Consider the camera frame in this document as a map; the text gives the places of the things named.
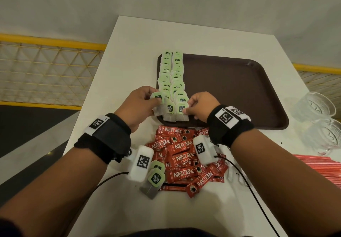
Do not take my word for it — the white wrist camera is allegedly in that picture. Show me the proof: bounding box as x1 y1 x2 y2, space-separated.
193 135 219 165
127 145 155 183

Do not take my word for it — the black left camera cable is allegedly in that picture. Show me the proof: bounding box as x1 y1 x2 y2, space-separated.
80 171 130 219

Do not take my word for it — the black right wristband with markers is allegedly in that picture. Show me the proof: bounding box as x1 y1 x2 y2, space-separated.
207 104 255 147

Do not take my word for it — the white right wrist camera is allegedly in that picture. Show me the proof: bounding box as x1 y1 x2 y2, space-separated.
193 135 219 165

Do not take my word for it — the person's right hand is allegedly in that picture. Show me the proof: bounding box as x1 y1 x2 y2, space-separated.
183 91 221 123

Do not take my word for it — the pile of green tea bags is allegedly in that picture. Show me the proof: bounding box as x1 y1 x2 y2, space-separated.
139 160 166 200

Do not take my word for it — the person's dark sleeve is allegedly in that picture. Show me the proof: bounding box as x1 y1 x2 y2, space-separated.
0 218 25 237

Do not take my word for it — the black wristband with markers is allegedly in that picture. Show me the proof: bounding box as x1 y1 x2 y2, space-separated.
74 113 132 165
207 104 255 147

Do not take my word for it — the pile of red stirrer sticks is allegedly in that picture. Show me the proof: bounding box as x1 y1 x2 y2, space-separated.
293 154 341 189

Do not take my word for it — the black left wristband with markers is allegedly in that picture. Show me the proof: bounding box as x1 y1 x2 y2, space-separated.
74 113 132 165

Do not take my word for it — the pile of white sugar sachets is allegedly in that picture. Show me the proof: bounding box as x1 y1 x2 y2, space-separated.
226 162 248 187

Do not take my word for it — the green tagged tea bag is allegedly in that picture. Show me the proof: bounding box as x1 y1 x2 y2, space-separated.
150 91 166 117
175 101 190 123

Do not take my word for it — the brown tray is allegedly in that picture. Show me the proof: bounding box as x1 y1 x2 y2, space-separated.
156 53 289 130

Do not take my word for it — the person's left forearm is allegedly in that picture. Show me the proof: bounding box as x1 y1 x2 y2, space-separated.
0 147 108 237

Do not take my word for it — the pile of red Nescafe sachets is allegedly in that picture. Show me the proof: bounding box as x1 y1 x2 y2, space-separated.
147 125 229 199

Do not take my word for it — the person's dark shirt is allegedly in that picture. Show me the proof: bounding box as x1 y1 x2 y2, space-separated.
101 227 254 237

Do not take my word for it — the person's right forearm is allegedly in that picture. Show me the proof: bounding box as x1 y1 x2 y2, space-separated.
230 131 341 237

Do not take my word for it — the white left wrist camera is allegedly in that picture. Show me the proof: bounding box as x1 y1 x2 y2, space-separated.
127 145 155 183

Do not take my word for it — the yellow mesh railing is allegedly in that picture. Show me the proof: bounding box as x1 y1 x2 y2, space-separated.
0 33 107 111
292 63 341 120

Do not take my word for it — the person's left hand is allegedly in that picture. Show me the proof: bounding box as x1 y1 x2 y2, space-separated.
114 86 163 133

